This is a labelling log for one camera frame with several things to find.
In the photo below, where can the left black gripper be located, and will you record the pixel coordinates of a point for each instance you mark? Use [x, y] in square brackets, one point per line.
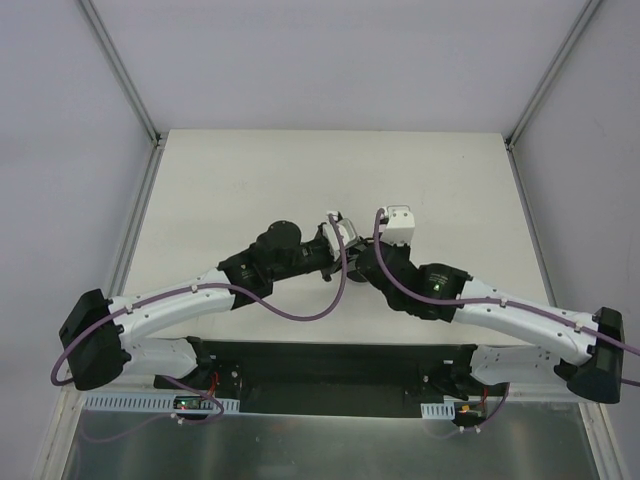
[326, 253]

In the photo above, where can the black phone stand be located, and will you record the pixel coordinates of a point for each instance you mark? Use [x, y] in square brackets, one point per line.
[356, 277]

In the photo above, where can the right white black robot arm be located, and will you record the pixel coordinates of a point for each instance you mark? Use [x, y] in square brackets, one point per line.
[581, 350]

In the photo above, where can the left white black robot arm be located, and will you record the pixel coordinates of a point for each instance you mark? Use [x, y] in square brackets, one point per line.
[104, 338]

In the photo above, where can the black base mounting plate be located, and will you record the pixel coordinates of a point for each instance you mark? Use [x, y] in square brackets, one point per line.
[388, 381]

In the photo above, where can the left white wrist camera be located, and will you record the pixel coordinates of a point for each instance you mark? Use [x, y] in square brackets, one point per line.
[339, 232]

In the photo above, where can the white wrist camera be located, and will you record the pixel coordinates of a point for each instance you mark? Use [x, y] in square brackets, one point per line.
[339, 232]
[397, 225]

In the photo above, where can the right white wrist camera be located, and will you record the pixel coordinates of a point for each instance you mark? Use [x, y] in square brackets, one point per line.
[397, 225]

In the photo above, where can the right white cable duct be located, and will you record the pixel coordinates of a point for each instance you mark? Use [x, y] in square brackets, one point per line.
[438, 411]

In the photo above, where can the white cable duct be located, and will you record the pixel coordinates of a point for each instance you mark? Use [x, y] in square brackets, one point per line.
[149, 403]
[438, 411]

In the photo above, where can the left aluminium frame post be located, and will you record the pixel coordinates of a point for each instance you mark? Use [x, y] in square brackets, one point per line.
[115, 63]

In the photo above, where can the aluminium frame post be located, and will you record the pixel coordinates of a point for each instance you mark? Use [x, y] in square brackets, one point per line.
[553, 70]
[115, 63]

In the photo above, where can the left white cable duct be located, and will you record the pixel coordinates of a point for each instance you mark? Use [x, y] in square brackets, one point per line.
[149, 403]

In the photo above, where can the right aluminium frame post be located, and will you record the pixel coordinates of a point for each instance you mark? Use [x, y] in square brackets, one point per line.
[553, 70]

